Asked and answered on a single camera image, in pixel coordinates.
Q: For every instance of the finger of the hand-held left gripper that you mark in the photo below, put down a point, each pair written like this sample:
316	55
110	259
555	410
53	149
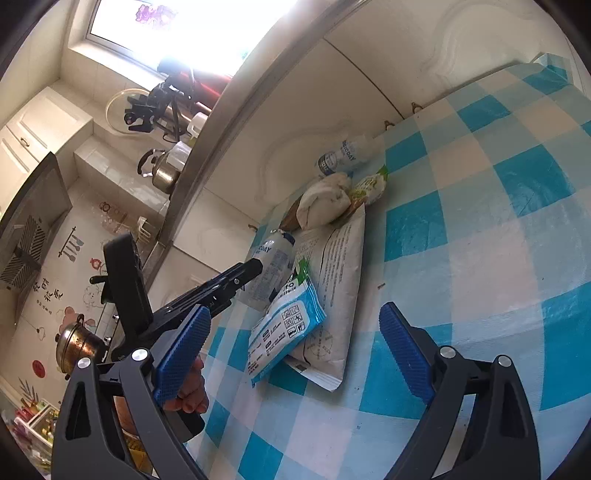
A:
231	279

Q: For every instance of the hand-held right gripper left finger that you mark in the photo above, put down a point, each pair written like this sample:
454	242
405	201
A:
182	355

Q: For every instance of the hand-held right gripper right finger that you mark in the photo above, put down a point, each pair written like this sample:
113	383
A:
406	355

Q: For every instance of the clear plastic bottle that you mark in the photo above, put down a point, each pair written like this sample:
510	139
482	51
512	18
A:
341	154
270	263

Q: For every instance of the blue wet wipes packet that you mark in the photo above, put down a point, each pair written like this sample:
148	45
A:
281	332

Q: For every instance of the small brown bowl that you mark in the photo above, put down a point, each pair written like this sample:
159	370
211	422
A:
291	219

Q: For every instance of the large white printed bag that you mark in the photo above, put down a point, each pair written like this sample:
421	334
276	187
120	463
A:
337	277

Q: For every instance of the white cloth bag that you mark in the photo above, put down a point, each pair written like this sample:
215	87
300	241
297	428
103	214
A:
323	198

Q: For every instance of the green snack packet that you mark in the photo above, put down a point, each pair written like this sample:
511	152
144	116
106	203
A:
369	187

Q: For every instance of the person's left hand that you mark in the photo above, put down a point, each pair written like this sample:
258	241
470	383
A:
191	397

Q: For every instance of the white utensil rack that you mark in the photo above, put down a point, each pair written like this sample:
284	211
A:
144	230

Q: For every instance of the steel steamer pot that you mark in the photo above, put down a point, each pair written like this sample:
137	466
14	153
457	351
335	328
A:
76	346

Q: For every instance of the yellow container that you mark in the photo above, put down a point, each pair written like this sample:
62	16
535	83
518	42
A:
136	457

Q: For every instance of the black range hood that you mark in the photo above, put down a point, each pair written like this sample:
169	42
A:
32	221

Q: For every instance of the steel kettle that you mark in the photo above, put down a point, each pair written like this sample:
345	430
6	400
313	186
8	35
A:
161	173

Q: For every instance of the steel kitchen counter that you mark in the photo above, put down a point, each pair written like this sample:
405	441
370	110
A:
207	147

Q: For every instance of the white plastic cups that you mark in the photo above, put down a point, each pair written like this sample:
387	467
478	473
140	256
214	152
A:
180	154

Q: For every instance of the rack of seasoning bottles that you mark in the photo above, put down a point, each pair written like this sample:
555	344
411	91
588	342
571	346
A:
32	429

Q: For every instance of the black clamp device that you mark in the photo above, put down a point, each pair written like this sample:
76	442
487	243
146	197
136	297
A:
152	106

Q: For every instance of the red thermos flask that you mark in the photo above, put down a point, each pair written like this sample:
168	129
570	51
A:
207	87

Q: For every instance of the white kitchen cabinets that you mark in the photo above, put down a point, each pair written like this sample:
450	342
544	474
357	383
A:
346	83

